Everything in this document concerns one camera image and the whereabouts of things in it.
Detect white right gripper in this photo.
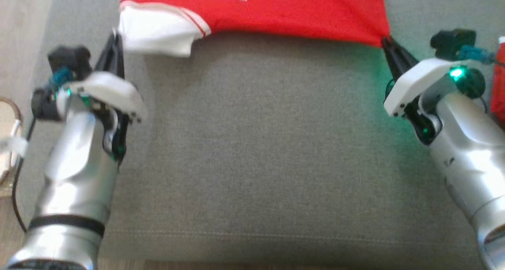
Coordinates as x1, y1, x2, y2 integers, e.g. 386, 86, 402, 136
381, 37, 470, 118

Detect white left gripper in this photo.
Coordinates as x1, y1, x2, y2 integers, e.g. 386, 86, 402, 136
59, 33, 148, 123

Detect red jersey with white sleeves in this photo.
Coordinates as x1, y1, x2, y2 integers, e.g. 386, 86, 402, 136
118, 0, 391, 58

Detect red shorts with white trim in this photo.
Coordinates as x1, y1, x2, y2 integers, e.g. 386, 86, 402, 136
489, 36, 505, 123

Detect cream woven laundry basket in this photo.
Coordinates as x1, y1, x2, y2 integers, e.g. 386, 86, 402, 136
0, 97, 24, 188

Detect large grey sofa seat cushion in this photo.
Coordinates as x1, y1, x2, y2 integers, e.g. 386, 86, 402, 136
18, 0, 505, 264

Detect left camera cable blue plug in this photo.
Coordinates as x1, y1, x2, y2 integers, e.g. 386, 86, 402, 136
0, 65, 75, 233

